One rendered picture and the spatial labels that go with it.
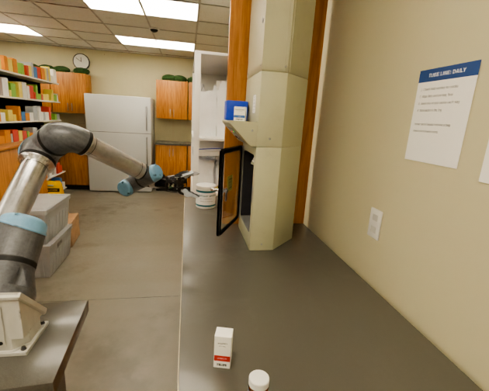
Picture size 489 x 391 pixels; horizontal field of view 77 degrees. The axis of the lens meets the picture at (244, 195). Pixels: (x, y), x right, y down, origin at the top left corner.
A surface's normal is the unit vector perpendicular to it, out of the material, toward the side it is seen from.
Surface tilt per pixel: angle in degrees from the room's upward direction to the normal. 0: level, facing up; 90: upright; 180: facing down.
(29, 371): 0
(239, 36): 90
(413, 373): 0
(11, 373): 0
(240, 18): 90
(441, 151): 90
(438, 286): 90
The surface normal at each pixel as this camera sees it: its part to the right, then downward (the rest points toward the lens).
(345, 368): 0.06, -0.97
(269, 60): 0.26, 0.25
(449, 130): -0.98, -0.01
